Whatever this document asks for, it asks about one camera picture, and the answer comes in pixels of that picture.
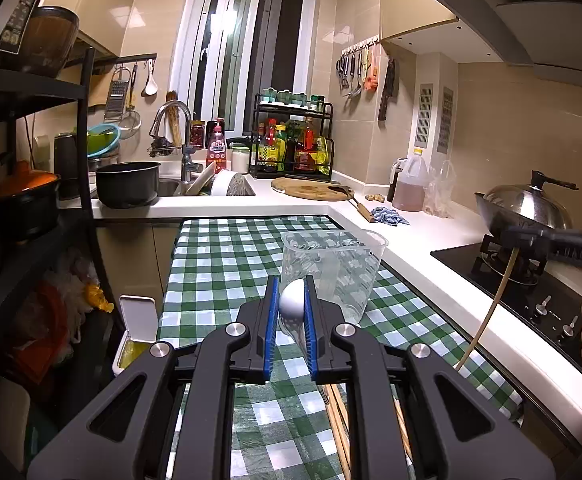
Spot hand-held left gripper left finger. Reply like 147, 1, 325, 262
26, 275, 279, 480

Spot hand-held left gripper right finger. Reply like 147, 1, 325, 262
302, 279, 558, 480

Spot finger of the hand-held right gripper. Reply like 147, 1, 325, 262
500, 226, 554, 262

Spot white egg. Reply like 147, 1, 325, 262
278, 280, 308, 356

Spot clear plastic container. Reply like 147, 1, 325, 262
279, 229, 389, 326

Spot wooden chopstick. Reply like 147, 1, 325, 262
393, 395, 413, 456
453, 246, 518, 375
327, 385, 354, 480

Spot black gas stove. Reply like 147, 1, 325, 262
430, 240, 582, 391

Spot black wok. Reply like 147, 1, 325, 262
473, 192, 576, 248

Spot green checkered tablecloth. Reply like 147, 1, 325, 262
156, 215, 524, 480

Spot clear plastic bag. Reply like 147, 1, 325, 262
423, 160, 458, 219

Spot plastic oil jug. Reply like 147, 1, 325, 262
391, 148, 431, 212

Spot white trash bin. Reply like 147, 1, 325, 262
112, 295, 158, 376

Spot blue checkered cloth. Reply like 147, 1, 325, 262
369, 206, 411, 227

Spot round wooden cutting board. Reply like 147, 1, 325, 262
271, 176, 354, 202

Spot white plate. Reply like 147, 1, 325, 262
186, 161, 217, 196

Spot steel sink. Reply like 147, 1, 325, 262
156, 177, 212, 198

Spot yellow plastic bag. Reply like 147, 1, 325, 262
84, 282, 114, 313

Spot row of condiment bottles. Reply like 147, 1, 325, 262
255, 117, 333, 175

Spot pink dish soap bottle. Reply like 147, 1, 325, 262
206, 117, 228, 171

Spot chrome faucet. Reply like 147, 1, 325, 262
148, 100, 204, 183

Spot black cooking pot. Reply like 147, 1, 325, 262
95, 161, 162, 209

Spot hanging cleaver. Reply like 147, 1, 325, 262
377, 57, 397, 122

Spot dark scrub pad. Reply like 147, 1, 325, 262
148, 137, 179, 158

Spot black spice rack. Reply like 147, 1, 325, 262
251, 92, 334, 181

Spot red plastic bag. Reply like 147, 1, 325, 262
11, 280, 72, 386

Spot bundle of chopsticks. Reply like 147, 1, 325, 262
165, 91, 184, 143

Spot range hood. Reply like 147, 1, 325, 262
423, 0, 582, 93

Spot row of spice jars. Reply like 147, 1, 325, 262
261, 87, 326, 111

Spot hanging metal tools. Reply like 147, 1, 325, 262
348, 52, 364, 98

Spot mesh strainer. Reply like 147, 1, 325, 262
118, 107, 142, 140

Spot dark tall jug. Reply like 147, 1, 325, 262
54, 132, 79, 201

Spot white ladle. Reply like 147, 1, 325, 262
141, 60, 158, 97

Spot metal grater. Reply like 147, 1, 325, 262
105, 71, 128, 113

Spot orange lidded pot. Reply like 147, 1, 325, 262
0, 160, 62, 243

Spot white framed window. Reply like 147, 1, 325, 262
171, 0, 319, 133

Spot black shelf rack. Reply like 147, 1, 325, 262
0, 35, 122, 461

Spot wooden handled spatula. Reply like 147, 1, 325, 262
328, 186, 376, 224

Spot grey wall vent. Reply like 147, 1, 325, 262
437, 86, 454, 154
416, 83, 434, 148

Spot orange handled peeler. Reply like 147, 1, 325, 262
364, 50, 379, 92

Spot white hook rail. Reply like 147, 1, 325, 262
341, 35, 379, 56

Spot black wall rail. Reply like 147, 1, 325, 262
94, 53, 158, 68

